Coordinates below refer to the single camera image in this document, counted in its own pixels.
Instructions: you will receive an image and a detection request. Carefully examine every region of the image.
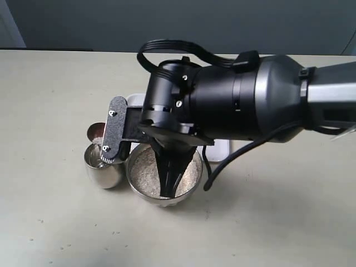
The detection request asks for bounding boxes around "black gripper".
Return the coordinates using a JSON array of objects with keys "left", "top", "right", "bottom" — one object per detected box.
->
[{"left": 100, "top": 96, "right": 214, "bottom": 198}]

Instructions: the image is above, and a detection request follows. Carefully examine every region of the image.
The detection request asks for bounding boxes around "brown wooden spoon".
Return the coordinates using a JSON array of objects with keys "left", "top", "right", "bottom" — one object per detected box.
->
[{"left": 87, "top": 122, "right": 106, "bottom": 146}]

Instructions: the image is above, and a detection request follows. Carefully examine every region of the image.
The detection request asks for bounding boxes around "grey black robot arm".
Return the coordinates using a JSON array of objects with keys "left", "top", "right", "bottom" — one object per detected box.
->
[{"left": 101, "top": 51, "right": 355, "bottom": 198}]

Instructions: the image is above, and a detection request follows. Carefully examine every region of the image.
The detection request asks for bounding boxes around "small steel cup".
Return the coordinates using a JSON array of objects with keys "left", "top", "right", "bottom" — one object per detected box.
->
[{"left": 83, "top": 144, "right": 126, "bottom": 189}]

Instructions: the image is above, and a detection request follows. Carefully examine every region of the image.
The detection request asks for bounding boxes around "steel bowl of rice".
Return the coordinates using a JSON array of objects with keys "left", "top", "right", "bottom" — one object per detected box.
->
[{"left": 126, "top": 144, "right": 205, "bottom": 207}]

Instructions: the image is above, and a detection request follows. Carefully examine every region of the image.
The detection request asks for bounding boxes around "white rectangular plastic tray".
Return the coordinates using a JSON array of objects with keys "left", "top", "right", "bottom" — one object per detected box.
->
[{"left": 126, "top": 93, "right": 231, "bottom": 164}]

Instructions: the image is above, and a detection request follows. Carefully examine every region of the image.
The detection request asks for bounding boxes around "black flat ribbon cable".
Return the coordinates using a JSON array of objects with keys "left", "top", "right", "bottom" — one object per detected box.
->
[{"left": 136, "top": 40, "right": 260, "bottom": 75}]

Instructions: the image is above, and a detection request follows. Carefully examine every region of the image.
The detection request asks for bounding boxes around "thin black round cable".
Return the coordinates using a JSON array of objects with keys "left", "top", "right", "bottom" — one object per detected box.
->
[{"left": 201, "top": 122, "right": 345, "bottom": 192}]

